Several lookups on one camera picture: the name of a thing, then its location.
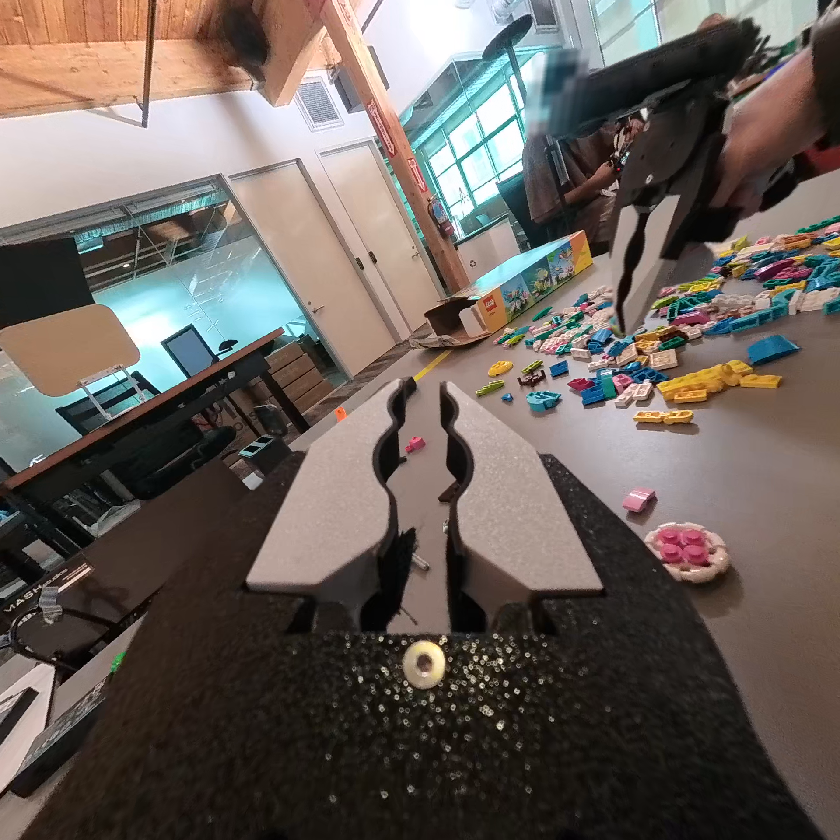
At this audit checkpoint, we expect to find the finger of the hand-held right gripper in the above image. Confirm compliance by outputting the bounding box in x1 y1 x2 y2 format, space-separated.
620 196 683 332
609 202 647 332

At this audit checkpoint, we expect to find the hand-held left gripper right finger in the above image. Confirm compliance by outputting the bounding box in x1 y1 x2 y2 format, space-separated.
438 381 605 632

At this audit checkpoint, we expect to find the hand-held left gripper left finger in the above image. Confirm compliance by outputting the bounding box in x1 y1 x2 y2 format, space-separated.
245 378 418 630

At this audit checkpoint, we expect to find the pile of colourful toy bricks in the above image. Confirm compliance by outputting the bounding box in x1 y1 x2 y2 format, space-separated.
492 217 840 411

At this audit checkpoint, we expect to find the person's right forearm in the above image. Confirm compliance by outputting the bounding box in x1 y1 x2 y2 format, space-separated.
807 0 840 132

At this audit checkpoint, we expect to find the grey desk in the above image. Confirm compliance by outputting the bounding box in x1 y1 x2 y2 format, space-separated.
0 171 840 840

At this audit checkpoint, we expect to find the person's right hand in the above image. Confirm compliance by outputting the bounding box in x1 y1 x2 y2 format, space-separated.
712 60 829 212

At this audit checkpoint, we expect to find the colourful cardboard box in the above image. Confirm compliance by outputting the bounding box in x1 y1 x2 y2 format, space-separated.
408 230 595 350

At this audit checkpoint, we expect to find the stack of cardboard boxes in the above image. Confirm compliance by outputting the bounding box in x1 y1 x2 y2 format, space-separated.
223 340 337 431

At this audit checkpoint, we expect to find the blue curved toy brick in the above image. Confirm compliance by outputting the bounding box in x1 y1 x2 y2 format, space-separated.
746 334 802 367

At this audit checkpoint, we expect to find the white round pie toy brick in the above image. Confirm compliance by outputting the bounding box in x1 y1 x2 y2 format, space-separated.
642 521 731 586

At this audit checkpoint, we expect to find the paned window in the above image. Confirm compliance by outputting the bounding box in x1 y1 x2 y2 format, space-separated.
400 52 565 227

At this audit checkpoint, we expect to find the yellow tape strip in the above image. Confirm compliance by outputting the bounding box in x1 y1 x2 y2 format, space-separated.
412 349 455 383

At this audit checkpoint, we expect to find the brown wooden table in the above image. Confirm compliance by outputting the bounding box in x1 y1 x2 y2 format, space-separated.
0 327 312 500

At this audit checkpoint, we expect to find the black disc floor lamp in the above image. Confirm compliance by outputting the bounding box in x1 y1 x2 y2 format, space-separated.
481 14 534 106

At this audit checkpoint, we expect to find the black monitor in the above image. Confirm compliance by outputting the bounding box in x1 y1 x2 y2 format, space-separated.
160 323 219 379

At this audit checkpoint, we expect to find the white door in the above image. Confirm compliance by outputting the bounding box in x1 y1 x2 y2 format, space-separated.
226 157 401 349
316 139 444 329

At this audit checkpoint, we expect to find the glass office partition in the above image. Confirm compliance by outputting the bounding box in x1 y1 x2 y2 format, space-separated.
0 174 329 421

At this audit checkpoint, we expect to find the black printed box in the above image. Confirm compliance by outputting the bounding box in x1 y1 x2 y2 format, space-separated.
0 550 93 657

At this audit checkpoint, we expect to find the beige board on stand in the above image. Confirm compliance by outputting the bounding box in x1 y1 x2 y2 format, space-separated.
0 303 140 398

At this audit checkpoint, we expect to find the black flag panel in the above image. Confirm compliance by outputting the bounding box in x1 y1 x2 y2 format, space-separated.
0 236 96 329

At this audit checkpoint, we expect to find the dark round ceiling fixture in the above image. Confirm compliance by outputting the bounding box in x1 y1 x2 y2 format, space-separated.
218 5 271 68

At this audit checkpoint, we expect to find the black hanging pipe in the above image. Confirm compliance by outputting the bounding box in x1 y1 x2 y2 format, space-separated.
134 0 161 129

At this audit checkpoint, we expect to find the black wall speaker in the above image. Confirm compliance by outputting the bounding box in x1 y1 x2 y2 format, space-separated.
330 45 389 114

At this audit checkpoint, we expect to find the wooden post with red signs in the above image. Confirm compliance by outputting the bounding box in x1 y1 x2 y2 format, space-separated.
318 0 472 295

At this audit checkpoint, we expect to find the wall vent grille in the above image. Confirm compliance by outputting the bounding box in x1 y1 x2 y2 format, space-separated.
293 77 343 130

